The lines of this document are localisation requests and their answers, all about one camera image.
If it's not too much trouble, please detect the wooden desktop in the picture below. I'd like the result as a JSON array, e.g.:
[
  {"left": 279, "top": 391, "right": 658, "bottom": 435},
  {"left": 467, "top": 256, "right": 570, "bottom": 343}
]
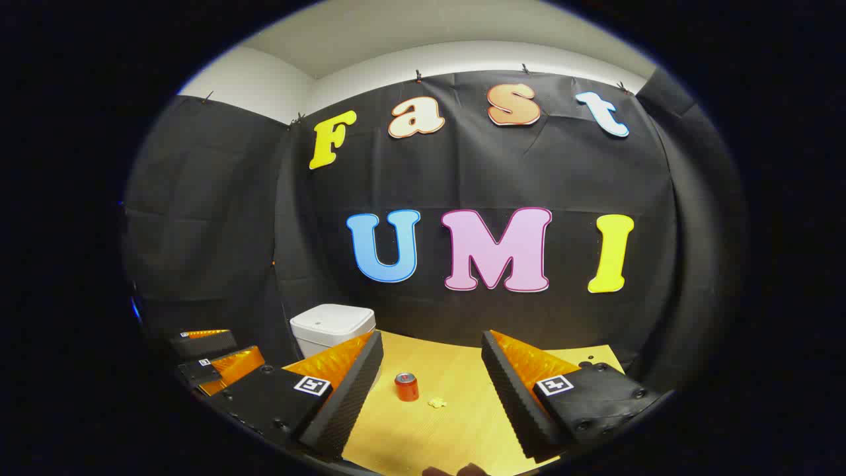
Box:
[{"left": 281, "top": 329, "right": 626, "bottom": 476}]

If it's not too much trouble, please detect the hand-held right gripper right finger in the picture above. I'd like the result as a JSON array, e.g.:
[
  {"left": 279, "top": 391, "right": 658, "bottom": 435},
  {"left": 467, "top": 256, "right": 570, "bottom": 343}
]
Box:
[{"left": 481, "top": 329, "right": 662, "bottom": 464}]

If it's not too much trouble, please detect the white desktop garbage bin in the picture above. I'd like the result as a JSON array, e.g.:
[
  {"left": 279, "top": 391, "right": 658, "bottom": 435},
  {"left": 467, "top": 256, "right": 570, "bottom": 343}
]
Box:
[{"left": 289, "top": 303, "right": 379, "bottom": 362}]

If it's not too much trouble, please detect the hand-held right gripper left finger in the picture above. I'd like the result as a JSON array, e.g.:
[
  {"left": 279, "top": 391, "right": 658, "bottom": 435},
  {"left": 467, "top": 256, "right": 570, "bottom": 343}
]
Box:
[{"left": 202, "top": 330, "right": 385, "bottom": 462}]

